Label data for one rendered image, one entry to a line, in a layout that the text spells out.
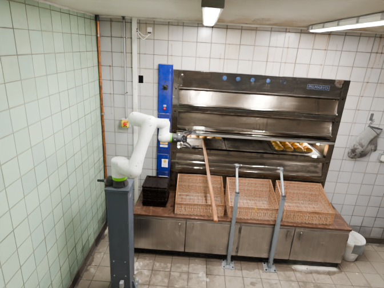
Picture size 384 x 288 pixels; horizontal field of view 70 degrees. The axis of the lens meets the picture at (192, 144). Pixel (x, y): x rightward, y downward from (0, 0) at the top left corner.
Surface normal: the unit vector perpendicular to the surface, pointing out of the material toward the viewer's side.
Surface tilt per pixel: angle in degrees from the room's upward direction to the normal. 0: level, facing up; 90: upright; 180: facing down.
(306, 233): 90
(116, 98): 90
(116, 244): 90
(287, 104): 70
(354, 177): 90
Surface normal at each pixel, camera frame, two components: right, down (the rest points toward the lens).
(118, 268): -0.03, 0.34
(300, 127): 0.00, -0.04
